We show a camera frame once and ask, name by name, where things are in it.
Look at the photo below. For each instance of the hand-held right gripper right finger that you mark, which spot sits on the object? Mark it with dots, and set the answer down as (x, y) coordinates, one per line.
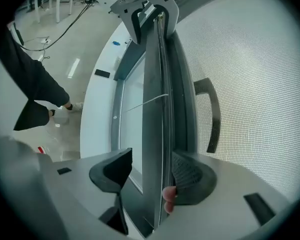
(227, 196)

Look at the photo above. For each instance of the person's right hand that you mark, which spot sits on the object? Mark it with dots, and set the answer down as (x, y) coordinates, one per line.
(169, 199)

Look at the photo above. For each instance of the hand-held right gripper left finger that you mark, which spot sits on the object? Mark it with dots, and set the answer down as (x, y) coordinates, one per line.
(85, 184)

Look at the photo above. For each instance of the person's left white shoe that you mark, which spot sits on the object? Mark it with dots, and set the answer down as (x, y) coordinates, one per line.
(76, 106)

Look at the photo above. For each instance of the white power strip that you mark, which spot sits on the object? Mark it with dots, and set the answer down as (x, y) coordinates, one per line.
(45, 40)

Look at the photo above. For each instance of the black phone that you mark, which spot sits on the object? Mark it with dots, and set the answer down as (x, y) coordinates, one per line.
(102, 73)

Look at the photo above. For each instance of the small blue object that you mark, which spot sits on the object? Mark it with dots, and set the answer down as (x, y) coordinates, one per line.
(116, 43)

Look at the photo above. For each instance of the black window frame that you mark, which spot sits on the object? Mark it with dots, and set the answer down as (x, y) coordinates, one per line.
(115, 124)

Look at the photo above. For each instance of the person's black clothing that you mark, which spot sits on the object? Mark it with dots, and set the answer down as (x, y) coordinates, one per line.
(35, 84)

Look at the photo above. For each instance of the red and white plastic bag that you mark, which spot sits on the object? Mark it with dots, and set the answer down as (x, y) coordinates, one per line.
(42, 149)

